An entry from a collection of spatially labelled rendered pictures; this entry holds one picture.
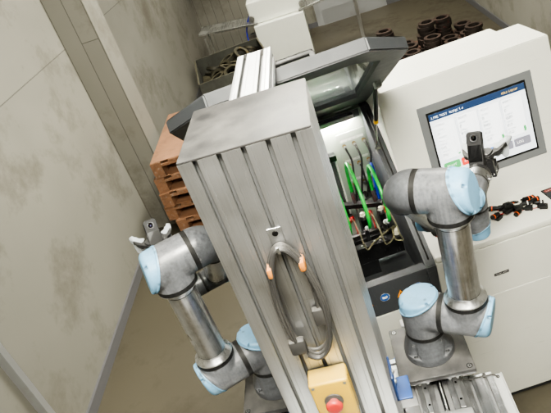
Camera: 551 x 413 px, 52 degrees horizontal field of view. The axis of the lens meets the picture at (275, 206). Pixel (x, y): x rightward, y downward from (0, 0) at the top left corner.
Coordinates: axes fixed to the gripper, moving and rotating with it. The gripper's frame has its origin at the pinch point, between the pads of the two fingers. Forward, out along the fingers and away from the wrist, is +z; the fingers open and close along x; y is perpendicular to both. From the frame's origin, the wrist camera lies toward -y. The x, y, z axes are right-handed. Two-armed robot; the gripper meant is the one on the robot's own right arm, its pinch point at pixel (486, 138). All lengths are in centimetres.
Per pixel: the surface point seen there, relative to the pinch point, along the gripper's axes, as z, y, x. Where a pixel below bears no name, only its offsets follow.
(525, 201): 26, 45, 0
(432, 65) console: 45, -13, -25
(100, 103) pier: 134, -23, -319
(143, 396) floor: -33, 116, -228
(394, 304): -18, 57, -47
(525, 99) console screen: 50, 12, 5
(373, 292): -22, 47, -52
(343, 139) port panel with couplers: 29, 3, -67
